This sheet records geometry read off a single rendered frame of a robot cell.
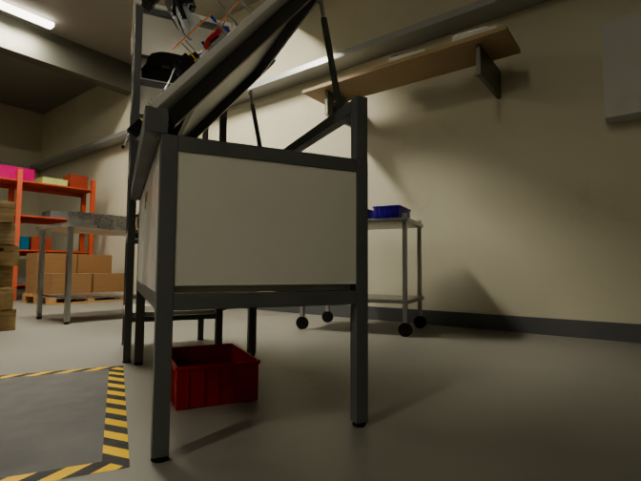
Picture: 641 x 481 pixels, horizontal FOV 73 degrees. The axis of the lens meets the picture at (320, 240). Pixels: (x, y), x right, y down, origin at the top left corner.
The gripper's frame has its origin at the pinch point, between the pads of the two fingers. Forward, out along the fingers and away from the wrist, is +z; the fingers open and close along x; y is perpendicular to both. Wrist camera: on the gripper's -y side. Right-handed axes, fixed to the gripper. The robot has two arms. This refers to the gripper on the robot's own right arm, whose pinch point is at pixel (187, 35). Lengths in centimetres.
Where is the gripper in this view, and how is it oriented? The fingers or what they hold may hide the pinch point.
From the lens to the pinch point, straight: 148.5
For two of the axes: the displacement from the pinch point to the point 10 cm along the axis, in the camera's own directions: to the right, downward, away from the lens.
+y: 8.0, -3.8, 4.7
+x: -4.7, 1.1, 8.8
